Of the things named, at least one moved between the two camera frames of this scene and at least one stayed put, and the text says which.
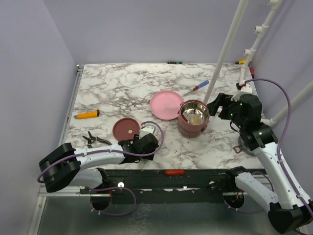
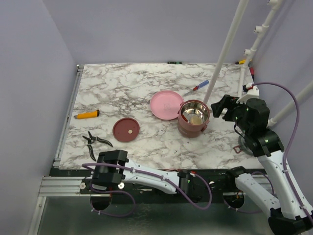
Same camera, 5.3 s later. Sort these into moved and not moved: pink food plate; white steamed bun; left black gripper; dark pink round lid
Moved: left black gripper
Not moved: white steamed bun; pink food plate; dark pink round lid
